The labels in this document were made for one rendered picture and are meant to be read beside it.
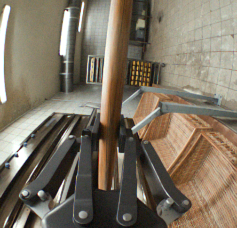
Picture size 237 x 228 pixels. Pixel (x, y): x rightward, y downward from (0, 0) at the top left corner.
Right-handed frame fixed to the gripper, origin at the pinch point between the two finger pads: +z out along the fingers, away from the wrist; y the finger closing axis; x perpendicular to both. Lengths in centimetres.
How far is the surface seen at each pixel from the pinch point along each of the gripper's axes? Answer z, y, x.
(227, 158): 5.7, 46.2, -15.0
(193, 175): 27, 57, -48
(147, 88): 84, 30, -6
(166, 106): 35.7, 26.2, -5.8
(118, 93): -1.0, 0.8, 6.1
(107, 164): -1.2, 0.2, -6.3
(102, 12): 497, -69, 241
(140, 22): 429, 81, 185
